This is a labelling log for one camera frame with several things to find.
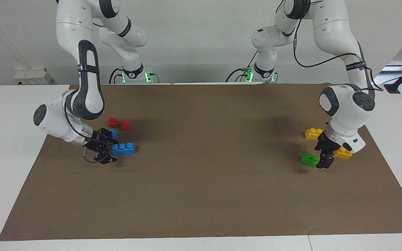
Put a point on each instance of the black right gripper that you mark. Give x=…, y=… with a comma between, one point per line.
x=97, y=146

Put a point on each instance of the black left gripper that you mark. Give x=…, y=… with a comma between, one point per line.
x=327, y=144

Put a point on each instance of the green two-stud toy block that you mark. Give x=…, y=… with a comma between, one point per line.
x=308, y=159

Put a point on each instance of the blue three-stud toy block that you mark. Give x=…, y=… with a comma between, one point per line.
x=124, y=149
x=114, y=134

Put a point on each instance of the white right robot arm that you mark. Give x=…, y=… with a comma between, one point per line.
x=65, y=21

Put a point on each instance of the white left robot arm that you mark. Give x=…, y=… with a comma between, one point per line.
x=330, y=24

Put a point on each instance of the yellow two-stud toy block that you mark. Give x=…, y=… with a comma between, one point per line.
x=342, y=153
x=313, y=133

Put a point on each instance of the red one-stud toy block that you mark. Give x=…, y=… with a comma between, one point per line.
x=113, y=122
x=125, y=126

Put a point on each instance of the brown paper table mat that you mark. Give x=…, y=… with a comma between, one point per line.
x=201, y=191

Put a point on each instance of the white cardboard box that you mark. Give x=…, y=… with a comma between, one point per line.
x=33, y=76

